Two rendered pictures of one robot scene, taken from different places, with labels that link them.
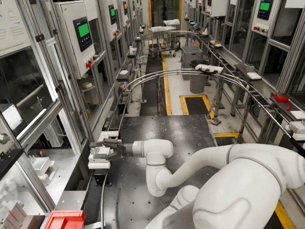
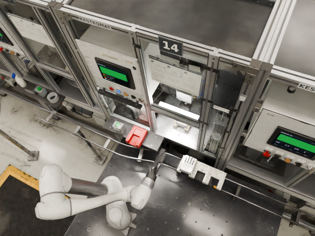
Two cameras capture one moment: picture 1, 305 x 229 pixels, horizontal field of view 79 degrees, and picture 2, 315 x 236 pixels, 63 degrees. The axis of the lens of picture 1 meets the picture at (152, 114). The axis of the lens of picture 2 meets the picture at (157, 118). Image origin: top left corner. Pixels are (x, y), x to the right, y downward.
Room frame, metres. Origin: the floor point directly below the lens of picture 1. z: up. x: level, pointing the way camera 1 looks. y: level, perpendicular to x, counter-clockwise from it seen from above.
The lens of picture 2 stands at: (1.11, -0.27, 2.90)
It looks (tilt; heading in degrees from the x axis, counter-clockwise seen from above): 61 degrees down; 121
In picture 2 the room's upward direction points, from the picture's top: 9 degrees counter-clockwise
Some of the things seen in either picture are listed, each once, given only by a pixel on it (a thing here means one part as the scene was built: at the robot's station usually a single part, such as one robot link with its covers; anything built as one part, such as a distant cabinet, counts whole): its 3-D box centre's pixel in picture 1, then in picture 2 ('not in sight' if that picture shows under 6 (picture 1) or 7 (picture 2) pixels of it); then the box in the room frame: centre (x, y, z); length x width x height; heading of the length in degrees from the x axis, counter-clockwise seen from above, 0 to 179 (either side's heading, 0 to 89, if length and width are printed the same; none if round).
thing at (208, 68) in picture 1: (209, 70); not in sight; (2.57, -0.86, 0.84); 0.37 x 0.14 x 0.10; 55
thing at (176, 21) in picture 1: (171, 33); not in sight; (7.58, -0.95, 0.48); 0.84 x 0.58 x 0.97; 5
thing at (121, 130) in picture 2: not in sight; (119, 127); (0.28, 0.46, 0.97); 0.08 x 0.08 x 0.12; 87
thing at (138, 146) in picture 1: (138, 149); (147, 182); (0.73, 0.09, 1.12); 0.09 x 0.06 x 0.09; 177
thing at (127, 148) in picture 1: (125, 149); (153, 173); (0.74, 0.16, 1.12); 0.09 x 0.07 x 0.08; 87
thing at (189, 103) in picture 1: (196, 107); not in sight; (2.89, -0.83, 0.01); 1.00 x 0.55 x 0.01; 177
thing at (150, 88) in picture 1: (156, 65); not in sight; (5.40, -0.21, 0.01); 5.85 x 0.59 x 0.01; 177
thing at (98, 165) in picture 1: (105, 150); (201, 173); (1.04, 0.37, 0.84); 0.36 x 0.14 x 0.10; 177
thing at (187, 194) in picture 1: (189, 205); (117, 215); (0.56, -0.17, 0.85); 0.18 x 0.16 x 0.22; 129
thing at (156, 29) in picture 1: (162, 41); not in sight; (6.33, -0.47, 0.48); 0.88 x 0.56 x 0.96; 105
